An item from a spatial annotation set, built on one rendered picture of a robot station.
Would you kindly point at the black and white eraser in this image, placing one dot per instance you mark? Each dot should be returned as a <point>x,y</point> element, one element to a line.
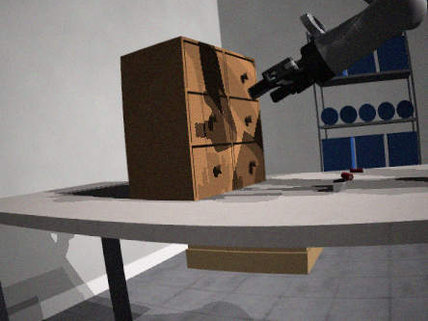
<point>339,185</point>

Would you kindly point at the small wooden chest of drawers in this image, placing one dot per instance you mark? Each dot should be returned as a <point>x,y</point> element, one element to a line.
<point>156,122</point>

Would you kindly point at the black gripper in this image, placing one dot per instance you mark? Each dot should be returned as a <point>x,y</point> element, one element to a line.
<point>312,63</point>

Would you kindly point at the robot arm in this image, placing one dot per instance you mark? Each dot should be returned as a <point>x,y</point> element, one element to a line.
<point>362,34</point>

